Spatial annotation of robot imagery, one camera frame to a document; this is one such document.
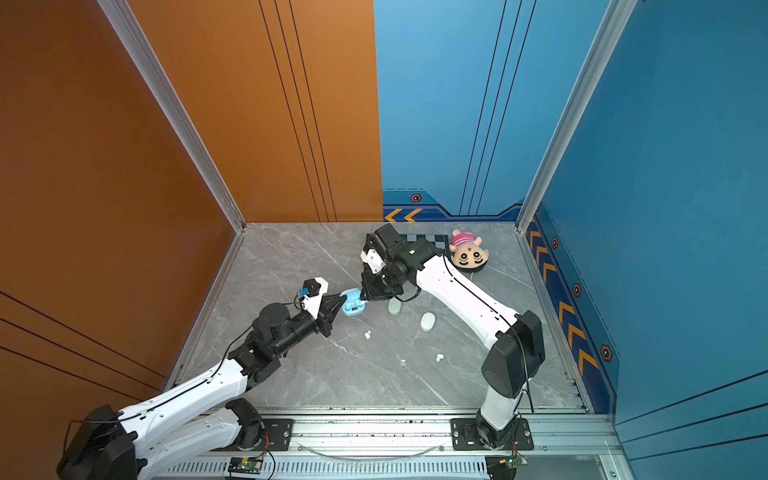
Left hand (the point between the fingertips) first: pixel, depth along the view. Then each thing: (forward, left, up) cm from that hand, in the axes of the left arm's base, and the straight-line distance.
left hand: (344, 295), depth 75 cm
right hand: (0, -4, -1) cm, 4 cm away
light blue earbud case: (-2, -2, -2) cm, 3 cm away
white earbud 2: (-8, -26, -20) cm, 34 cm away
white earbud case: (+3, -23, -20) cm, 30 cm away
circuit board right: (-32, -41, -20) cm, 56 cm away
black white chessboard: (+36, -30, -19) cm, 50 cm away
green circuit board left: (-34, +23, -24) cm, 47 cm away
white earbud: (-2, -5, -20) cm, 20 cm away
